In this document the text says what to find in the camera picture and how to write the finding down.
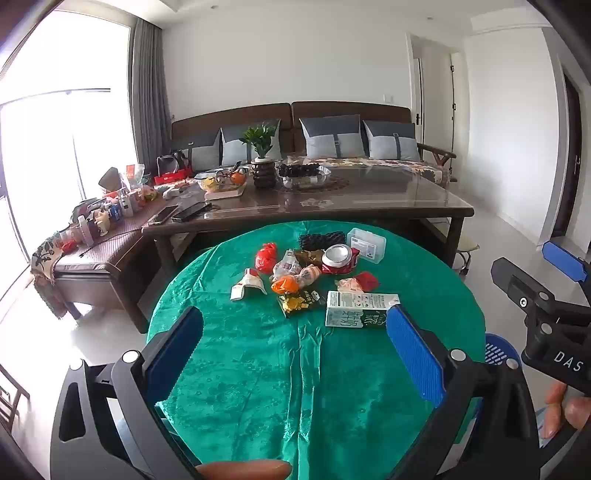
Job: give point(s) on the clear plastic box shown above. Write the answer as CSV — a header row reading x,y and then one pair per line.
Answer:
x,y
367,244

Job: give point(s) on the cluster of small bottles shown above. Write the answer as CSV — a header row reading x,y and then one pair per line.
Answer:
x,y
106,217

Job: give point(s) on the yellow black snack wrapper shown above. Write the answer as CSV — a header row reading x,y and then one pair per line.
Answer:
x,y
298,302

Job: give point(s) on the brown bench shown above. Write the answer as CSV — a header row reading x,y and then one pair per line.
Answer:
x,y
106,249

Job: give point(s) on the person's left hand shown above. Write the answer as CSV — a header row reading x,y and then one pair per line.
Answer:
x,y
244,470

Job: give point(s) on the green tablecloth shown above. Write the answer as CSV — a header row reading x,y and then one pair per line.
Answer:
x,y
258,369

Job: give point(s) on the crushed red can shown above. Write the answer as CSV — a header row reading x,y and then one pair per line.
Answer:
x,y
339,258

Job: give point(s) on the person's right hand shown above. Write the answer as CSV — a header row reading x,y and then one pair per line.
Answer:
x,y
577,410

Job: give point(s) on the patterned sofa cover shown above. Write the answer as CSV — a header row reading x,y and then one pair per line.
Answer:
x,y
415,166

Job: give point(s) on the black phone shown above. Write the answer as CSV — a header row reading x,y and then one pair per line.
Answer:
x,y
189,212

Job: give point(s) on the red wrapper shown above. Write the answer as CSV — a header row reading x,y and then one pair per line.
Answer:
x,y
367,280

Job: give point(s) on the green white milk carton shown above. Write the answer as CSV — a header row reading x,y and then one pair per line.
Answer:
x,y
355,309

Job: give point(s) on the glass fruit bowl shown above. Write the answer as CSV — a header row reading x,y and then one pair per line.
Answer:
x,y
221,183

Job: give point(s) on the blue plastic basket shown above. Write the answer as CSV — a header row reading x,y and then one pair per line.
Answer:
x,y
501,348

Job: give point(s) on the dark wooden coffee table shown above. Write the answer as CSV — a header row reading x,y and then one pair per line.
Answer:
x,y
369,194

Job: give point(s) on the silver phone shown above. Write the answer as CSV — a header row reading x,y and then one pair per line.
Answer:
x,y
161,215

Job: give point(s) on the clear printed wrapper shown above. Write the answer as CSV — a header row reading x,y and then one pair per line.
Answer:
x,y
286,266

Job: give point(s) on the brown sofa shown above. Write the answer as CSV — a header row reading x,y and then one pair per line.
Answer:
x,y
277,115

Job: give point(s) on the dark ribbed vase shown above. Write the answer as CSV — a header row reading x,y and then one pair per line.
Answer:
x,y
264,175

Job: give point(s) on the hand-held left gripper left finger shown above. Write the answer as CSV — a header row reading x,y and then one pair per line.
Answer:
x,y
173,355

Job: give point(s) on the grey curtain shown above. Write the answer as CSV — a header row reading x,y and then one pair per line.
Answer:
x,y
150,92

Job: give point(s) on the red box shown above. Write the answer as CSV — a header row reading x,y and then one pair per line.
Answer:
x,y
171,177

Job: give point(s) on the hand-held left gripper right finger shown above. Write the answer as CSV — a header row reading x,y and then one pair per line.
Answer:
x,y
411,350

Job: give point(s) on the floral cloth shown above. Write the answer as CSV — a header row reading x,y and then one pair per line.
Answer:
x,y
44,258

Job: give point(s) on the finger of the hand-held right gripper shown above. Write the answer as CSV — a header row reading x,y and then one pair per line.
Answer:
x,y
565,261
521,288

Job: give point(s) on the red plastic bag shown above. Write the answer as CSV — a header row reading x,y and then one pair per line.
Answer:
x,y
267,259

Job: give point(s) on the dark brown door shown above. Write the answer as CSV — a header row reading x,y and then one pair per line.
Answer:
x,y
570,161

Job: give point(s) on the pink white wrapper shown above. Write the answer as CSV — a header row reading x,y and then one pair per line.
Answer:
x,y
348,285

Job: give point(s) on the grey bag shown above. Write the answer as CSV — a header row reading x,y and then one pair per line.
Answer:
x,y
168,162

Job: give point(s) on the brown wrapper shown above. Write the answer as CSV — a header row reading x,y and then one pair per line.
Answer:
x,y
307,256

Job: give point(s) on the green potted plant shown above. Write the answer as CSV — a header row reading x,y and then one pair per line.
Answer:
x,y
258,136

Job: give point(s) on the orange snack packet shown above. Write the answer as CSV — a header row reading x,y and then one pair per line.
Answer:
x,y
308,274

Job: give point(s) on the cream rolling stool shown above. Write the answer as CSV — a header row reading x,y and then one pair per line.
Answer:
x,y
466,244

